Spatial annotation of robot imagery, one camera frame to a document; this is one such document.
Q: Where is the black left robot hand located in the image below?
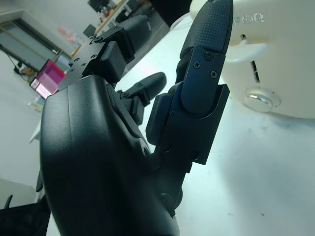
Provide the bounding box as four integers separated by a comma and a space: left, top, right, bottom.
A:
40, 0, 233, 236

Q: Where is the silver toaster dial knob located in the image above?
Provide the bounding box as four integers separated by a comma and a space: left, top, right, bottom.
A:
245, 87, 282, 113

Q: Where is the white toaster lever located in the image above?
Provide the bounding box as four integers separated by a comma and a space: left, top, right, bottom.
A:
227, 39, 269, 61

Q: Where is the white two-slot toaster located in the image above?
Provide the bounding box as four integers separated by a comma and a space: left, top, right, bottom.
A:
189, 0, 315, 121

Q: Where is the black office chair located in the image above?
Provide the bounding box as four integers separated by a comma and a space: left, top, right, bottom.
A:
0, 194, 51, 236

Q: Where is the pink storage box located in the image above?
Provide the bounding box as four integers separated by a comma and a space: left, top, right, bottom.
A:
30, 59, 66, 97

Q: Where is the black computer monitor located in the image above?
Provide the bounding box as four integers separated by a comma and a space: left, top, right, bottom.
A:
83, 24, 96, 37

